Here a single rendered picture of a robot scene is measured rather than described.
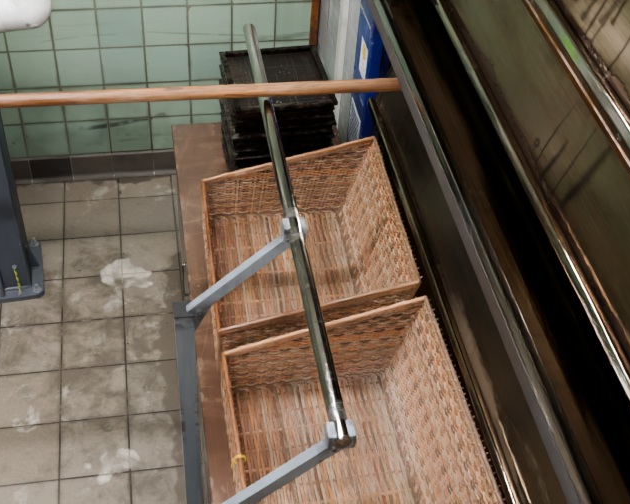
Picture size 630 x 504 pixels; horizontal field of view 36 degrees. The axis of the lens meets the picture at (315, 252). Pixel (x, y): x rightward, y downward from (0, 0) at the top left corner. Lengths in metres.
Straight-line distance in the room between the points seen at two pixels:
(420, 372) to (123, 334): 1.31
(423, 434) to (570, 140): 0.88
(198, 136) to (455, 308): 1.26
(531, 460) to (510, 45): 0.73
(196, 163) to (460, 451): 1.32
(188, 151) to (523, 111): 1.52
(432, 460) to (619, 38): 1.10
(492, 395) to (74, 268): 1.92
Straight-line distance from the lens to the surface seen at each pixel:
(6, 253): 3.28
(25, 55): 3.51
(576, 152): 1.50
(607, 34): 1.37
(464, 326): 2.00
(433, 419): 2.12
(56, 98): 2.13
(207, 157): 2.94
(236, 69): 2.75
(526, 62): 1.67
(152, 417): 3.00
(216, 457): 2.21
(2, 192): 3.10
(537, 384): 1.32
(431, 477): 2.13
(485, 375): 1.91
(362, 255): 2.55
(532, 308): 1.44
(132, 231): 3.56
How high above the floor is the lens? 2.43
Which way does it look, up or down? 44 degrees down
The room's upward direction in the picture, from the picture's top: 5 degrees clockwise
